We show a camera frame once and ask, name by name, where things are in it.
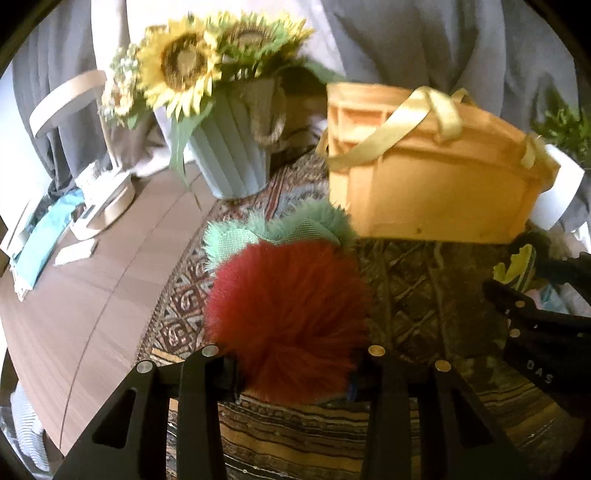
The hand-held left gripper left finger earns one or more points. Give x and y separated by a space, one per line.
203 392

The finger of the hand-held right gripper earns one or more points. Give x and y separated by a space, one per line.
512 295
565 270

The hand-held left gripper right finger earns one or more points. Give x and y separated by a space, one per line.
390 392

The red fluffy plush green leaves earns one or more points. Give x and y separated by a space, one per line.
286 309

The orange plastic crate yellow ribbons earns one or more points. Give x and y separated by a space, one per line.
438 194

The white plant pot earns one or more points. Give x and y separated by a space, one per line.
556 189

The patterned oriental rug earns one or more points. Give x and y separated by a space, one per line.
415 295

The striped cloth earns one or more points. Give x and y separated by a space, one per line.
30 429

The white remote control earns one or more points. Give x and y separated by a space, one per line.
76 253

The light blue cloth pouch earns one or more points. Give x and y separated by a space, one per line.
44 240

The ribbed pale green vase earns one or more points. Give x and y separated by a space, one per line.
231 147

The stack of white papers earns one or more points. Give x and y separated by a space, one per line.
16 230

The brown jute bag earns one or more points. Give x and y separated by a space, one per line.
268 110

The white round desk lamp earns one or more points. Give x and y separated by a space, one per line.
64 99

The artificial sunflower bouquet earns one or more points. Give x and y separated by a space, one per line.
180 60

